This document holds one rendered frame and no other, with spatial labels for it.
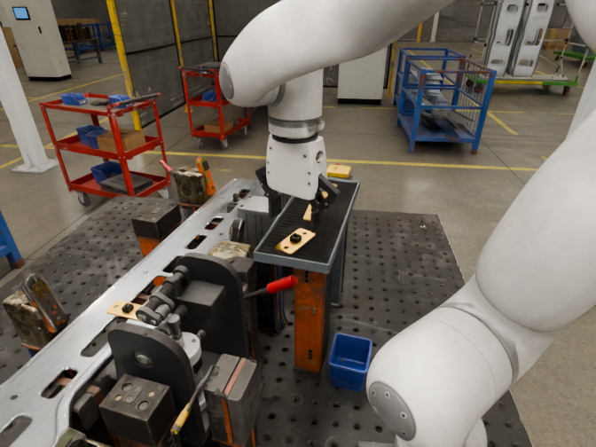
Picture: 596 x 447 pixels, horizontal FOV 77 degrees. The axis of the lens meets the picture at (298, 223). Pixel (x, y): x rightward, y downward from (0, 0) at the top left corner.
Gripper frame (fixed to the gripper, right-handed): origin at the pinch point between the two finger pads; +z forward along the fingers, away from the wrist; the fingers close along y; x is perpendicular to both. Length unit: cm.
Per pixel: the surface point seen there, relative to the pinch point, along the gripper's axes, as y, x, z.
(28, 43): 1012, -377, 41
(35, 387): 24, 40, 21
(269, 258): 0.6, 7.1, 5.1
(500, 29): 108, -851, 6
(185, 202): 65, -25, 26
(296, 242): -0.9, 0.9, 4.6
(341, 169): 10.0, -36.1, 5.1
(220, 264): 3.8, 15.5, 2.7
